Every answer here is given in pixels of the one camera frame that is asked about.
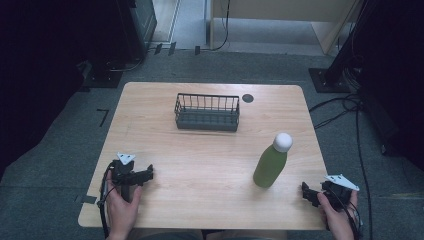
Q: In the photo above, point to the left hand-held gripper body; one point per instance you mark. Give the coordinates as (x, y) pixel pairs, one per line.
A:
(122, 174)

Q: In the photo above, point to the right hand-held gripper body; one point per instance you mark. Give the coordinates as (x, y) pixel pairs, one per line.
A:
(338, 191)

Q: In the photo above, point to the green bottle with white cap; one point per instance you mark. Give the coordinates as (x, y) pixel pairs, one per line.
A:
(272, 160)

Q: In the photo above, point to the person's right hand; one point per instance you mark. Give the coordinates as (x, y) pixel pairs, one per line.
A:
(337, 218)

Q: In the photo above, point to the person's left hand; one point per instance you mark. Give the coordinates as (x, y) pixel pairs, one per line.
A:
(122, 212)

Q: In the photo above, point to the black round table grommet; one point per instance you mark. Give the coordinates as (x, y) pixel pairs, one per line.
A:
(247, 98)

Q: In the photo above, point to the black metal stand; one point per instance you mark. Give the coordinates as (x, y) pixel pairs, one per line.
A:
(346, 50)

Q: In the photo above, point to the dark cabinet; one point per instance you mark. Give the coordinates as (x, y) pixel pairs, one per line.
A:
(138, 26)

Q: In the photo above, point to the light wooden furniture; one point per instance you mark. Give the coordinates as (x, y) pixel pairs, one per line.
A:
(283, 16)

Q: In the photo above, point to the black stand base plate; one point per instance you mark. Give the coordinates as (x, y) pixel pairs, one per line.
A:
(100, 77)

